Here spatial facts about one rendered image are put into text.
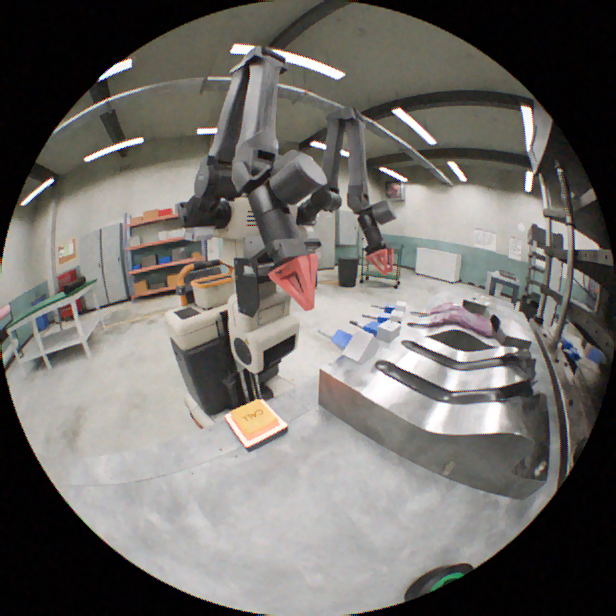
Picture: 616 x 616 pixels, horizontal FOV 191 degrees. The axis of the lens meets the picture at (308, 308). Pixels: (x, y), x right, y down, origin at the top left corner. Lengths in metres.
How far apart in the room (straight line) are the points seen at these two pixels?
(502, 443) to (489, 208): 7.51
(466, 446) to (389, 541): 0.16
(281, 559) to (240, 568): 0.06
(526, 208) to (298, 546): 7.82
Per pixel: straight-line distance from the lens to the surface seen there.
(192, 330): 0.85
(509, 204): 7.69
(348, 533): 0.30
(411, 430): 0.31
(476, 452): 0.31
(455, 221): 7.81
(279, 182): 0.30
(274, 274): 0.31
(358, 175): 0.72
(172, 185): 5.80
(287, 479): 0.32
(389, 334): 0.44
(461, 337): 0.60
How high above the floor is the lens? 1.10
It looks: 20 degrees down
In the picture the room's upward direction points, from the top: straight up
